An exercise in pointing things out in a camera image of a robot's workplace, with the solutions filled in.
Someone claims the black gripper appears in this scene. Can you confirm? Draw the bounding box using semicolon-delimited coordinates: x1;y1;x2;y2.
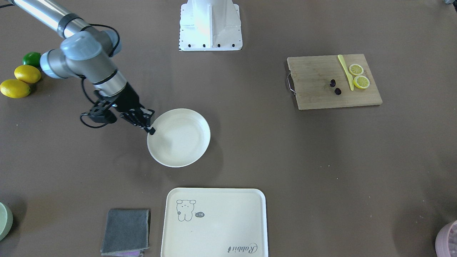
115;83;156;135

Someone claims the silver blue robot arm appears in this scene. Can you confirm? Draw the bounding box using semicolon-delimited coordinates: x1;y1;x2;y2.
10;0;155;135

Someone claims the cream rectangular tray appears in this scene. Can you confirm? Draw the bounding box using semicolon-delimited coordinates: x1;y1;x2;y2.
161;188;269;257

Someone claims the cream round plate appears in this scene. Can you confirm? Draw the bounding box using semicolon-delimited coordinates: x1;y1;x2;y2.
146;109;211;168

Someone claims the yellow lemon near lime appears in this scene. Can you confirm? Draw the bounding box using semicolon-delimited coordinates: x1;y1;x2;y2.
14;65;41;84

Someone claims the grey folded cloth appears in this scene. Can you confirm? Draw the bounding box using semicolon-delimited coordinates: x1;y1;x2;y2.
101;209;150;257

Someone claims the green lime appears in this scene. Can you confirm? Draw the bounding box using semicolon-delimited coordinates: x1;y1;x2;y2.
22;52;41;68

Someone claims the yellow lemon outer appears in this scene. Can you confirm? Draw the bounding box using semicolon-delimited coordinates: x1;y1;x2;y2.
0;79;32;98

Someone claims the mint green bowl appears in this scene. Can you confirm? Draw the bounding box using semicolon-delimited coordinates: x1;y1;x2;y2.
0;203;14;241

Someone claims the yellow plastic knife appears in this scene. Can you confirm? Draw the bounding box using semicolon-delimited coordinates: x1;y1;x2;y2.
337;54;354;91

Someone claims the wooden cutting board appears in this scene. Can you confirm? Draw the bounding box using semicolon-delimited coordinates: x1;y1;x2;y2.
287;54;383;110

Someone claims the lemon slice upper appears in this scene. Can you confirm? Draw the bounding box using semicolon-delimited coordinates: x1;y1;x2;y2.
348;64;364;76

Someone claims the lemon slice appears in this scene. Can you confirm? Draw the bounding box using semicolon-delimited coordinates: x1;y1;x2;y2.
348;64;364;76
353;75;371;89

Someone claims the lemon slice lower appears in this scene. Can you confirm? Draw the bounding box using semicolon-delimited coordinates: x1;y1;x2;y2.
353;75;371;89

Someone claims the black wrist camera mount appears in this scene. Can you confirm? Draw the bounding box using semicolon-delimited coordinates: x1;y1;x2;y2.
87;100;117;124

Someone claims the black camera cable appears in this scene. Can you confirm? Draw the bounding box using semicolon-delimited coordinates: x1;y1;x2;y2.
79;24;121;129

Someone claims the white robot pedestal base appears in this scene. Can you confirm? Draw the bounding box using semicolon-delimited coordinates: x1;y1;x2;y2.
179;0;243;51

